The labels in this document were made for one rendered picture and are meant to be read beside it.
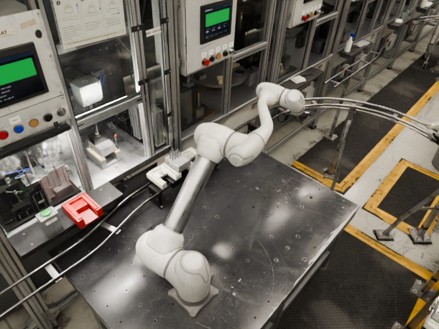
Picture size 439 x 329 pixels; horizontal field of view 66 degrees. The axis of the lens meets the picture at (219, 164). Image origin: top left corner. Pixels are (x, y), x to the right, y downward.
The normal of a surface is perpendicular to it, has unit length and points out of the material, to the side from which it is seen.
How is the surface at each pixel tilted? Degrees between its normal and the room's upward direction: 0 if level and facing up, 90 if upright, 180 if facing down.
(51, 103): 90
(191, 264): 6
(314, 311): 0
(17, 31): 90
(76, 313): 0
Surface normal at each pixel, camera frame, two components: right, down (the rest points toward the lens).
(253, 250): 0.04, -0.76
